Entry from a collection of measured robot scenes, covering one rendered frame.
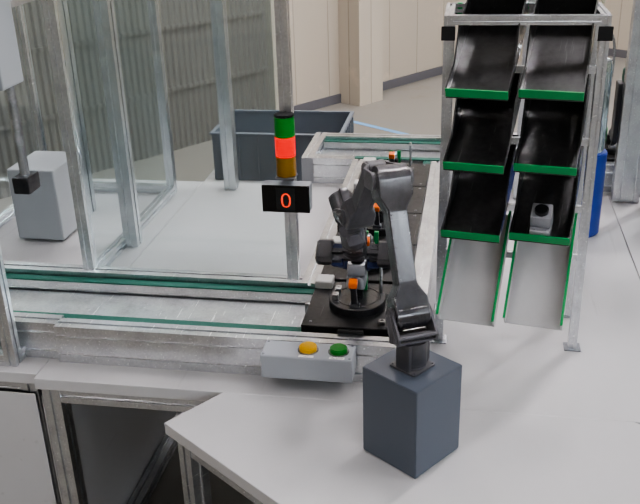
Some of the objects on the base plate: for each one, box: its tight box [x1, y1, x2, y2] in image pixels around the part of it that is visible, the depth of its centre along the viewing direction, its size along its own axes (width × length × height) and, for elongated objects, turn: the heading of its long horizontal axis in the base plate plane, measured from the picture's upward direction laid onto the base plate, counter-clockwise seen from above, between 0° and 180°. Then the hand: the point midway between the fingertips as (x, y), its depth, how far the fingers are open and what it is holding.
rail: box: [53, 318, 396, 383], centre depth 206 cm, size 6×89×11 cm, turn 84°
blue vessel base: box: [578, 149, 608, 238], centre depth 273 cm, size 16×16×27 cm
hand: (357, 262), depth 209 cm, fingers closed on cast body, 4 cm apart
